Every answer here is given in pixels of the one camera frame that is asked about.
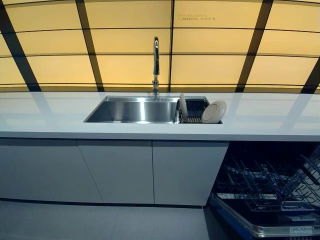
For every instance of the white cabinet door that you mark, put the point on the white cabinet door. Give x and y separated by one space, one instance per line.
42 170
185 172
120 172

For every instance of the cream round plate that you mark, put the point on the cream round plate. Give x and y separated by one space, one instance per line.
183 107
213 112

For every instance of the chrome gooseneck kitchen faucet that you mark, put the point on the chrome gooseneck kitchen faucet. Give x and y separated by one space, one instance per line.
156 62

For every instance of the black dish drain rack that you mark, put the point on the black dish drain rack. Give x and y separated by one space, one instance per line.
195 112

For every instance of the stainless steel sink basin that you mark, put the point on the stainless steel sink basin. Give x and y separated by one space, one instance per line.
135 110

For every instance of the dishwasher door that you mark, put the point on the dishwasher door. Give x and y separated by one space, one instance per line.
250 222

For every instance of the dark cabinet plinth strip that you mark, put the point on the dark cabinet plinth strip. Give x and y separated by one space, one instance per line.
100 203

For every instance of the dishwasher detergent dispenser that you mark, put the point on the dishwasher detergent dispenser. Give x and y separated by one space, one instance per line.
297 207

